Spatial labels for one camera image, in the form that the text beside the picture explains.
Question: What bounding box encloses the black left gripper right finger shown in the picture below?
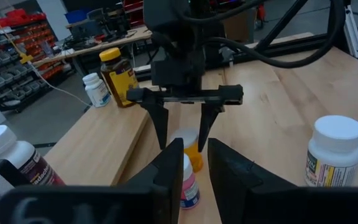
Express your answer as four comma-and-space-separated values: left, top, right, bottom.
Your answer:
208, 138, 358, 224

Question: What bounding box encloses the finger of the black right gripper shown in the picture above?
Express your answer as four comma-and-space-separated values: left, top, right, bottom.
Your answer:
196, 103, 226, 153
140, 101, 170, 151

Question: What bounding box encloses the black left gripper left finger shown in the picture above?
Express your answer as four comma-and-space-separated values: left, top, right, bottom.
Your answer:
0, 138, 185, 224

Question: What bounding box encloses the small pink label bottle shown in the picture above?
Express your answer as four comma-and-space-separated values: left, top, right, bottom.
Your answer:
180, 153, 201, 210

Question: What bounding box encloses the orange pill bottle white cap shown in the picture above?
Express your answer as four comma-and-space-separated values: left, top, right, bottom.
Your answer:
170, 127, 204, 174

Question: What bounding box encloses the amber bottle yellow cap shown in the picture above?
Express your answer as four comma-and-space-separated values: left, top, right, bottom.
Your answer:
99, 47, 140, 108

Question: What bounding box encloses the white bottle blue label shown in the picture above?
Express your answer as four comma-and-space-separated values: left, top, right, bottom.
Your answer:
82, 72, 111, 108

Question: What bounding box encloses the medium white medicine bottle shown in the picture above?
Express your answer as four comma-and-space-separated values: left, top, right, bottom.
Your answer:
304, 114, 358, 188

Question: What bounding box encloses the white bottle purple headache label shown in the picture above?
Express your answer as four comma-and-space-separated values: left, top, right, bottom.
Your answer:
0, 124, 66, 187

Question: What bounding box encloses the wooden workbench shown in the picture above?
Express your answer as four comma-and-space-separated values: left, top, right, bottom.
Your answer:
31, 26, 154, 78

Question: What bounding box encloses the black equipment on workbench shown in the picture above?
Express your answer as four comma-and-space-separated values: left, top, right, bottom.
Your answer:
70, 7, 131, 43

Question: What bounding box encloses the blue storage bin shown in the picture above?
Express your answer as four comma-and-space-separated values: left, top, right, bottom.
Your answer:
65, 9, 88, 24

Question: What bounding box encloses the rack with red bins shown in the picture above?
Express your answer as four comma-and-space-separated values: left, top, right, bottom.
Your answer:
0, 8, 67, 80

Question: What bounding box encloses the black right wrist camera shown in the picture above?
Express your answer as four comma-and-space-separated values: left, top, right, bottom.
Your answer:
151, 58, 205, 88

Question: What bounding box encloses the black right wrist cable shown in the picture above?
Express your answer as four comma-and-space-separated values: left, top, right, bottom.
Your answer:
178, 0, 346, 69

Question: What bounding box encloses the white floor cable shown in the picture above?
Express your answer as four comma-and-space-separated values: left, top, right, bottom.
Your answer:
28, 62, 91, 108

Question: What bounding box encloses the black metal table frame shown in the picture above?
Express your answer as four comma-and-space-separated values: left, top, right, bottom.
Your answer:
222, 23, 358, 72

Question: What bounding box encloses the yellow rope with hook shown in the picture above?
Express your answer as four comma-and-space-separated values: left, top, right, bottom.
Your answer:
0, 0, 34, 65

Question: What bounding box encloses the silver aluminium frame post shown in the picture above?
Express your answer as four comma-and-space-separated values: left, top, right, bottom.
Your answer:
342, 2, 358, 60

